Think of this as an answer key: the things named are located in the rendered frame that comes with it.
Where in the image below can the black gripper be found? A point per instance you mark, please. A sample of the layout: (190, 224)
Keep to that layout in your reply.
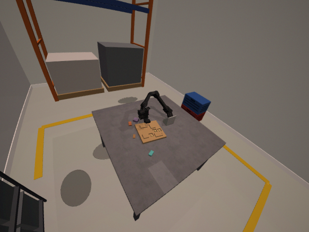
(146, 120)

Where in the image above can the purple block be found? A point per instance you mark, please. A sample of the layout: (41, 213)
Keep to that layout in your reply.
(135, 120)

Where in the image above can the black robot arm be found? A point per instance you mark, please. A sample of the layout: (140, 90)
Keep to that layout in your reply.
(145, 110)

